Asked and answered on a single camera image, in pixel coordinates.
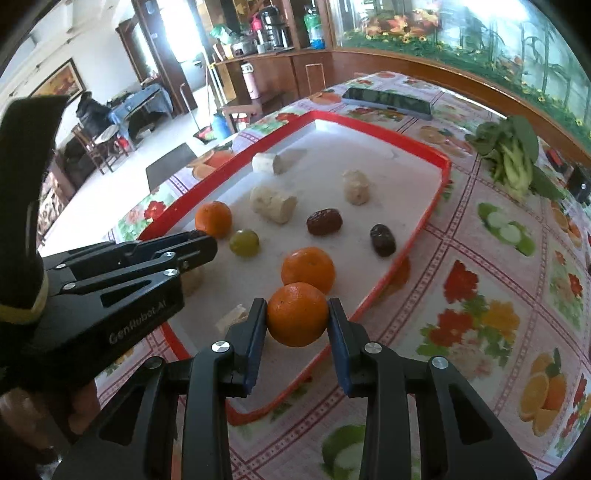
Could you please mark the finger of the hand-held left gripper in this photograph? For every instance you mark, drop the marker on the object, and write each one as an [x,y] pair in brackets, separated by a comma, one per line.
[198,254]
[152,246]

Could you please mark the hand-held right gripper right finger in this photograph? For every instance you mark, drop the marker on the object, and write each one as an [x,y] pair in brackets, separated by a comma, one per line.
[340,355]

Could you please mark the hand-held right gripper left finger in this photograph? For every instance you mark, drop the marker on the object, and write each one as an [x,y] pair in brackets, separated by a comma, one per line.
[254,346]

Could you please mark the orange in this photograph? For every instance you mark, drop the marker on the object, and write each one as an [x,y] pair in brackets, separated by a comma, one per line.
[298,316]
[213,219]
[308,267]

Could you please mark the green grape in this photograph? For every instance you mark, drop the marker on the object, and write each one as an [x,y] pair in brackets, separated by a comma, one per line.
[244,242]

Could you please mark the dark red date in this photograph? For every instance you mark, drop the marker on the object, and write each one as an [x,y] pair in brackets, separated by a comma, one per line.
[382,240]
[324,221]

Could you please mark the red tray with white inside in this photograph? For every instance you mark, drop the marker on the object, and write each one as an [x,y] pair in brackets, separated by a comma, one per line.
[392,184]

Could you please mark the person's left forearm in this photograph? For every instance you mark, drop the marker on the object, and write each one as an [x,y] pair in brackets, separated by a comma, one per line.
[23,184]

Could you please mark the person's left hand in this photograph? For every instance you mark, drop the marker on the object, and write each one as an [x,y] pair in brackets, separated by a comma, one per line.
[78,408]

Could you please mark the black chair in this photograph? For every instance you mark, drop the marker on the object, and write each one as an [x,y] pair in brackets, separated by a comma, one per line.
[171,168]

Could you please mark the wooden chair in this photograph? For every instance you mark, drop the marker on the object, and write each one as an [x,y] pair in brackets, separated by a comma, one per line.
[94,147]
[240,113]

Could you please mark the dustpan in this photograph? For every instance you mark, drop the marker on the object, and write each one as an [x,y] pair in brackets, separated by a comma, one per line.
[204,134]

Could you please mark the blue bottle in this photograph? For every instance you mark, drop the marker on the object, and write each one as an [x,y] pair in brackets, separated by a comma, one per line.
[219,125]

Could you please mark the table with blue cloth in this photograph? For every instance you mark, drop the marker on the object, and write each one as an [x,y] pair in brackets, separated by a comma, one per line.
[138,104]

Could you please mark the floral printed tablecloth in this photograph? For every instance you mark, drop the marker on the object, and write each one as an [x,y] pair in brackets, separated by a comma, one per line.
[461,230]

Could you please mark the pink water bottle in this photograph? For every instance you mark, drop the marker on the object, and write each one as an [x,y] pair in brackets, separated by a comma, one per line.
[250,81]

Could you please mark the wooden sideboard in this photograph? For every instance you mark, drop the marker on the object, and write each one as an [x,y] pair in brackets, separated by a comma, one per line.
[286,69]

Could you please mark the silver rice cooker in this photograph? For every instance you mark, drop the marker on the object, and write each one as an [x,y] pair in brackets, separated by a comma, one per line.
[243,47]

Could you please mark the black coffee maker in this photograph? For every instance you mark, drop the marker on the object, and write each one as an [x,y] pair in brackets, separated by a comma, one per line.
[274,25]

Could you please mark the dark smartphone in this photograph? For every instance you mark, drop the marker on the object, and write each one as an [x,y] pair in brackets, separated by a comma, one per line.
[388,102]

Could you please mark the large green bottle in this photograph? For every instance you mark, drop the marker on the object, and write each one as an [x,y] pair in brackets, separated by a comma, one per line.
[314,25]

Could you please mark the green leafy vegetable bunch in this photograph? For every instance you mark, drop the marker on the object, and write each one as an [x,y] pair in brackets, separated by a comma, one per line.
[512,154]

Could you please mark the small red and black item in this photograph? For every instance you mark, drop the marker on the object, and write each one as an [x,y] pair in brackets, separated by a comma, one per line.
[556,158]

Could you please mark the small black box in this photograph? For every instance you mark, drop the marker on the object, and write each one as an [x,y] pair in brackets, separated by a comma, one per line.
[581,184]

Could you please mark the framed wall painting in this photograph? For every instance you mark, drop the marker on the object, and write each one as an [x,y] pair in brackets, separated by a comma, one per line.
[60,82]

